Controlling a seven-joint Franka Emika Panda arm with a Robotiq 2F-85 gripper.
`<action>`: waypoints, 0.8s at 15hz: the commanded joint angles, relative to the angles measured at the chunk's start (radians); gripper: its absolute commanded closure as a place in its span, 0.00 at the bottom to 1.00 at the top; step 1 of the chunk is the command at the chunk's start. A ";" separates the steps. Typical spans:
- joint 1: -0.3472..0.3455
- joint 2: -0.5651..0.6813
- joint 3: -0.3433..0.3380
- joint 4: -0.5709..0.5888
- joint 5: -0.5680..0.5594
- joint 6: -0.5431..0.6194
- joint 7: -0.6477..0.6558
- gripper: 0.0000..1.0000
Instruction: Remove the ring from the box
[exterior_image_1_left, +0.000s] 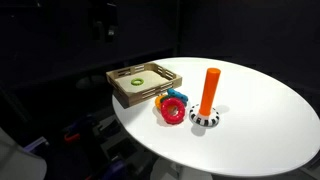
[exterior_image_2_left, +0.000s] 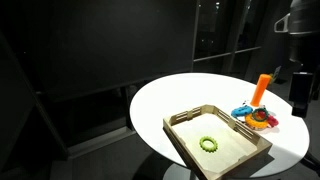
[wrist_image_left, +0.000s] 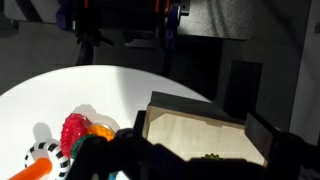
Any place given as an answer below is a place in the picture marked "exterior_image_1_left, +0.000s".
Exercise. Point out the white table pedestal base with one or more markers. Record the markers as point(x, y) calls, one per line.
point(167, 170)

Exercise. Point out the orange stacking peg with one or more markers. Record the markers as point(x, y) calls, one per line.
point(210, 86)

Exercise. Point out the wooden slatted tray box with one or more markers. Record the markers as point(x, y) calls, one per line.
point(135, 84)

